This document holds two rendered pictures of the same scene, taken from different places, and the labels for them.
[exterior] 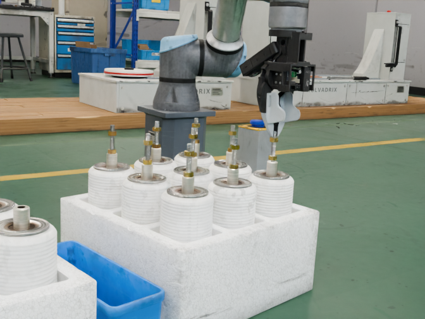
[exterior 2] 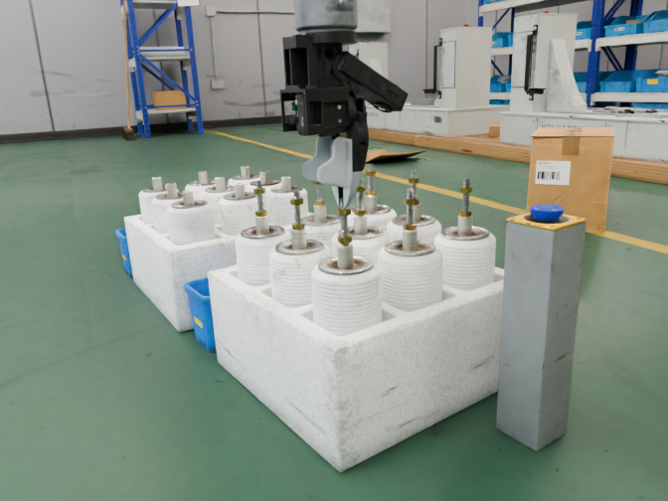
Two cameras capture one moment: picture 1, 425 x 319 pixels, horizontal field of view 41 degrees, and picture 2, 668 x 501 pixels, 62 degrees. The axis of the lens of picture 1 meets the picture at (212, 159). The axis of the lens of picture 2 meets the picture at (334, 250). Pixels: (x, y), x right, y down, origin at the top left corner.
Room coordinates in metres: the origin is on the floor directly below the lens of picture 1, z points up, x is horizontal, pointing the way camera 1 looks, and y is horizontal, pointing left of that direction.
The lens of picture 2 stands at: (1.28, -0.83, 0.49)
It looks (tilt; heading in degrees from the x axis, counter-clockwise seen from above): 17 degrees down; 101
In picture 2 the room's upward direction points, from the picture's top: 2 degrees counter-clockwise
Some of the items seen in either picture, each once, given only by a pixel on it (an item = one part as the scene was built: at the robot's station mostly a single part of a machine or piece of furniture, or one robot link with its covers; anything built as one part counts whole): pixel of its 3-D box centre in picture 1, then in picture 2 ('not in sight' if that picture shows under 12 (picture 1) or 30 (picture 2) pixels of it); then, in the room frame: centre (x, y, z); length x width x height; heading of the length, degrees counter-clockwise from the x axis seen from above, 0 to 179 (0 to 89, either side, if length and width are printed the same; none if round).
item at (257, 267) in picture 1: (188, 244); (363, 323); (1.16, 0.04, 0.09); 0.39 x 0.39 x 0.18; 45
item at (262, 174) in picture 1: (271, 175); (345, 265); (1.16, -0.12, 0.25); 0.08 x 0.08 x 0.01
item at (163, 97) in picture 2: not in sight; (169, 99); (-1.57, 5.06, 0.36); 0.31 x 0.25 x 0.20; 35
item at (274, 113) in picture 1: (275, 115); (323, 170); (1.14, -0.12, 0.38); 0.06 x 0.03 x 0.09; 39
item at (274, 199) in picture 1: (268, 216); (348, 327); (1.16, -0.12, 0.16); 0.10 x 0.10 x 0.18
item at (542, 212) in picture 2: (257, 124); (546, 214); (1.42, -0.11, 0.32); 0.04 x 0.04 x 0.02
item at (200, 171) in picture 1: (191, 171); (360, 233); (1.16, 0.04, 0.25); 0.08 x 0.08 x 0.01
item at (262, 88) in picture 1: (267, 90); not in sight; (1.15, -0.10, 0.43); 0.05 x 0.02 x 0.09; 129
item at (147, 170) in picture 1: (147, 172); (320, 213); (1.08, 0.13, 0.26); 0.02 x 0.02 x 0.03
